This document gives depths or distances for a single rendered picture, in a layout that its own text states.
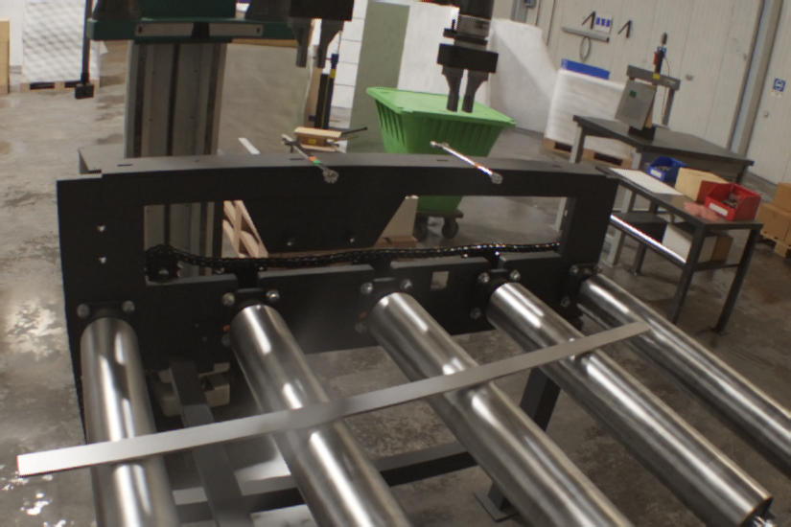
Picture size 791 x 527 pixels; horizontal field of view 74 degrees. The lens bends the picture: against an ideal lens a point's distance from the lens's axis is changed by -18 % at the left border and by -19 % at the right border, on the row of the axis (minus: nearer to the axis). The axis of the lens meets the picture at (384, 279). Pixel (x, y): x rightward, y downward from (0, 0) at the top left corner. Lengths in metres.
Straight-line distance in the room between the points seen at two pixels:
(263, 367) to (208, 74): 1.30
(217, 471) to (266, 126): 3.72
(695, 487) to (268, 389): 0.73
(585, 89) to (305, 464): 7.28
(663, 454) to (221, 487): 0.74
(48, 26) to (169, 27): 7.29
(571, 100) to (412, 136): 4.39
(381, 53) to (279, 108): 0.94
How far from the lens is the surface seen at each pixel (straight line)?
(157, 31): 1.86
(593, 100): 7.90
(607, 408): 1.19
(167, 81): 2.15
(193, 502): 1.57
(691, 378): 1.42
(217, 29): 1.92
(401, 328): 1.21
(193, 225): 2.28
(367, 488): 0.83
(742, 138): 12.00
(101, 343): 1.09
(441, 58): 1.38
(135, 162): 1.17
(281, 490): 1.61
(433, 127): 3.73
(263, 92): 4.48
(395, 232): 3.28
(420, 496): 2.14
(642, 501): 2.43
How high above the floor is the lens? 1.49
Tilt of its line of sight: 25 degrees down
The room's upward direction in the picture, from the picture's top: 9 degrees clockwise
